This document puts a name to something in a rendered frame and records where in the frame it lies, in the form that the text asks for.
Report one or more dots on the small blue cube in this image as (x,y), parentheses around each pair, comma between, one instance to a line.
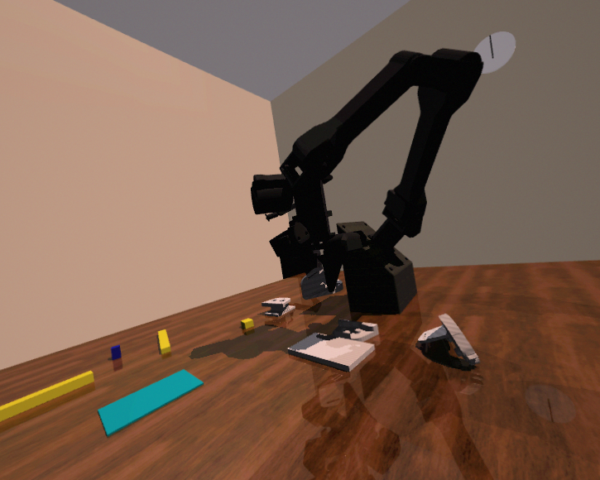
(116,352)

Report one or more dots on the pink rectangular plate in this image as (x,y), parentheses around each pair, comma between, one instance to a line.
(342,353)

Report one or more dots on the pink trapezoid plate with holes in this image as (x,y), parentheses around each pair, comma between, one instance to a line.
(357,331)

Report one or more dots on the teal rectangular plate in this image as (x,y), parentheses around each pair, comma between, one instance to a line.
(130,408)

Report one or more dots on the pink plate with two round holes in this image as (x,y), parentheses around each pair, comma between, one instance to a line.
(277,302)

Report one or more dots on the yellow flat bar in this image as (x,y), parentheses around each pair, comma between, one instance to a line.
(164,341)

